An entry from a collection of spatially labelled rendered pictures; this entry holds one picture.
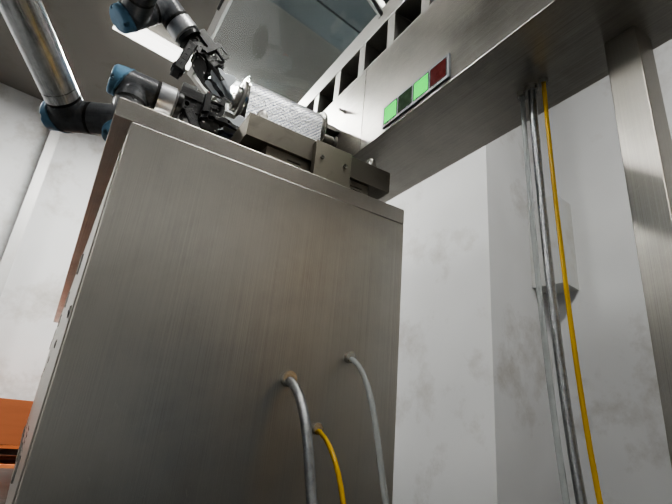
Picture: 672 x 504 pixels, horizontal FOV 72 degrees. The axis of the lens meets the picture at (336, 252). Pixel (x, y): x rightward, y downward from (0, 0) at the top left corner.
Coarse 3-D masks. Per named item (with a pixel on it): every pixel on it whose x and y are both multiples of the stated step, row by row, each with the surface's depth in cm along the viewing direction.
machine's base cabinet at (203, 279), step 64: (128, 192) 79; (192, 192) 86; (256, 192) 93; (128, 256) 77; (192, 256) 82; (256, 256) 89; (320, 256) 97; (384, 256) 107; (64, 320) 102; (128, 320) 74; (192, 320) 79; (256, 320) 86; (320, 320) 93; (384, 320) 102; (64, 384) 67; (128, 384) 72; (192, 384) 77; (256, 384) 82; (320, 384) 89; (384, 384) 97; (64, 448) 65; (128, 448) 69; (192, 448) 74; (256, 448) 79; (320, 448) 86; (384, 448) 93
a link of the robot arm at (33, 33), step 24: (0, 0) 86; (24, 0) 87; (24, 24) 90; (48, 24) 93; (24, 48) 93; (48, 48) 95; (48, 72) 97; (48, 96) 101; (72, 96) 104; (48, 120) 106; (72, 120) 106
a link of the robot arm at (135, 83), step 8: (112, 72) 107; (120, 72) 108; (128, 72) 109; (136, 72) 110; (112, 80) 107; (120, 80) 108; (128, 80) 109; (136, 80) 109; (144, 80) 111; (152, 80) 112; (112, 88) 108; (120, 88) 108; (128, 88) 108; (136, 88) 109; (144, 88) 110; (152, 88) 111; (160, 88) 112; (144, 96) 110; (152, 96) 112; (152, 104) 113
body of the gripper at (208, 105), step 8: (184, 88) 118; (184, 96) 115; (192, 96) 118; (200, 96) 120; (208, 96) 119; (216, 96) 120; (176, 104) 114; (184, 104) 117; (192, 104) 118; (200, 104) 120; (208, 104) 118; (216, 104) 121; (224, 104) 121; (176, 112) 115; (200, 112) 119; (208, 112) 118; (216, 112) 120; (200, 120) 118; (208, 120) 117; (208, 128) 121; (216, 128) 120
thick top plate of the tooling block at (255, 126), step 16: (240, 128) 109; (256, 128) 104; (272, 128) 107; (240, 144) 107; (256, 144) 106; (272, 144) 106; (288, 144) 108; (304, 144) 110; (304, 160) 110; (352, 160) 117; (352, 176) 116; (368, 176) 119; (384, 176) 122; (368, 192) 122; (384, 192) 121
